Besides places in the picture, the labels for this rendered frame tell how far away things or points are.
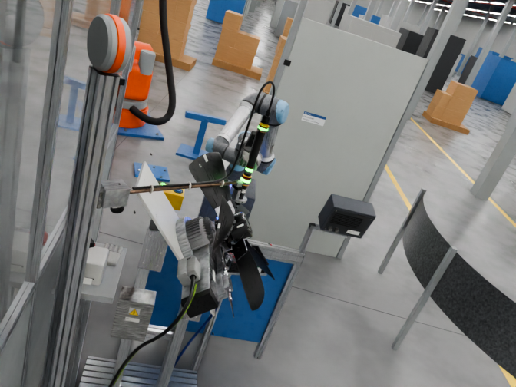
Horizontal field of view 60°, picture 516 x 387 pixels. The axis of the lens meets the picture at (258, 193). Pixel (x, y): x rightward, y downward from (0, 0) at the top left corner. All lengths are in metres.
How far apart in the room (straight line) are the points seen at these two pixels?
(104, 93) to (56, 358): 1.09
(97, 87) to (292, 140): 2.67
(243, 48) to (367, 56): 7.52
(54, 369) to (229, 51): 9.75
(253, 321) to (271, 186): 1.48
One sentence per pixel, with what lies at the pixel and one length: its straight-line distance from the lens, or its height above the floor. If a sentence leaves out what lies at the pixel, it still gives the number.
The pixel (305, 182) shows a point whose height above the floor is 0.70.
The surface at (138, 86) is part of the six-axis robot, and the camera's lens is 5.80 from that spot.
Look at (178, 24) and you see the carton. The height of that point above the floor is 0.82.
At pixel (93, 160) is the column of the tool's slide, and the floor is 1.53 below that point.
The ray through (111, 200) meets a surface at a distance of 1.61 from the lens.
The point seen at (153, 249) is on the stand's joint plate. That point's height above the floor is 1.06.
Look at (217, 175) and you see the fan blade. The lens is 1.97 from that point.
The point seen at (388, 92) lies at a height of 1.66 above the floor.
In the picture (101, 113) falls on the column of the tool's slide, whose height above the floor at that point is 1.69.
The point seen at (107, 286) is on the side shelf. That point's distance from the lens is 2.04.
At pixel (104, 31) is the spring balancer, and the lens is 1.37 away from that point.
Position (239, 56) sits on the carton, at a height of 0.36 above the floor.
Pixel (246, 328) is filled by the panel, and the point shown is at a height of 0.22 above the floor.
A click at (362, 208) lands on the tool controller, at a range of 2.57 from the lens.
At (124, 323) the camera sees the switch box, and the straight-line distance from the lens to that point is 2.11.
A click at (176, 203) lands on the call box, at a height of 1.02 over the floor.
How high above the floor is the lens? 2.18
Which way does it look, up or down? 25 degrees down
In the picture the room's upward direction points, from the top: 19 degrees clockwise
